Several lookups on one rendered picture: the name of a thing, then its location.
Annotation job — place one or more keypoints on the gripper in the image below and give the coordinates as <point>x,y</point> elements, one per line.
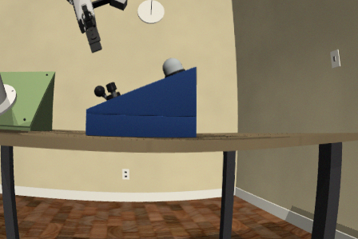
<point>89,22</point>

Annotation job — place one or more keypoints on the blue control panel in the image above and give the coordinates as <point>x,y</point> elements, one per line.
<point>165,108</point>

